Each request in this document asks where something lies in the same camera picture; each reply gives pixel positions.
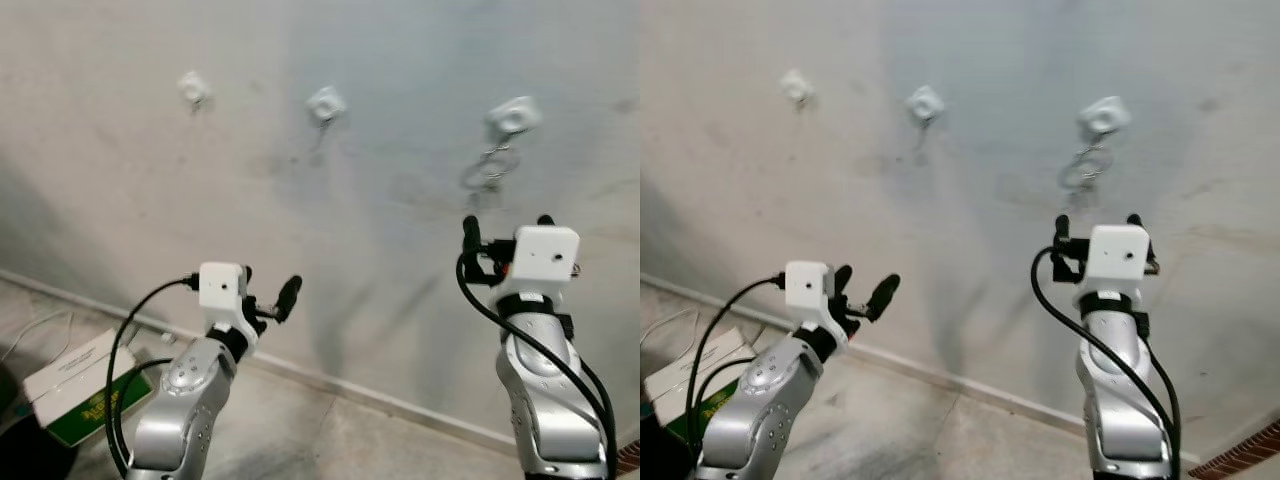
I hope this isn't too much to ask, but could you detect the white and green cardboard box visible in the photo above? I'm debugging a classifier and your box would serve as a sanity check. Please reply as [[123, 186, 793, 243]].
[[642, 328, 759, 446], [22, 328, 156, 448]]

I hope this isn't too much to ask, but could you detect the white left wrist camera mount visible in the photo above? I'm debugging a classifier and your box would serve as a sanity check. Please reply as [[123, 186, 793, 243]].
[[198, 262, 259, 346], [785, 261, 849, 351]]

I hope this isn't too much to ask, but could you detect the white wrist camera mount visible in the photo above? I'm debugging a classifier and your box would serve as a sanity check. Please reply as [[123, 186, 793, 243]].
[[510, 226, 581, 286], [198, 262, 259, 346], [1085, 224, 1149, 283], [785, 261, 849, 351]]

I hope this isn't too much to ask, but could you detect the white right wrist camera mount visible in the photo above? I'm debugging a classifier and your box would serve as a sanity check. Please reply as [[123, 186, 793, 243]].
[[1085, 224, 1149, 283], [510, 226, 581, 286]]

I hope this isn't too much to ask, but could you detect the large key ring with keys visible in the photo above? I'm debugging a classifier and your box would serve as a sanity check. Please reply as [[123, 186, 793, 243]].
[[460, 143, 521, 206], [1058, 140, 1116, 201]]

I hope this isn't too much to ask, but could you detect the white wall hook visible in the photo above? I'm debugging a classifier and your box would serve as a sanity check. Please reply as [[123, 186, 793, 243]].
[[781, 68, 816, 109], [485, 96, 544, 146], [905, 85, 946, 141], [178, 72, 213, 111], [306, 86, 348, 141], [1077, 95, 1133, 144]]

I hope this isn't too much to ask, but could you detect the thin white cable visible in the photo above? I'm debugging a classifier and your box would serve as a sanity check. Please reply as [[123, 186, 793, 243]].
[[0, 308, 76, 366], [640, 308, 701, 346]]

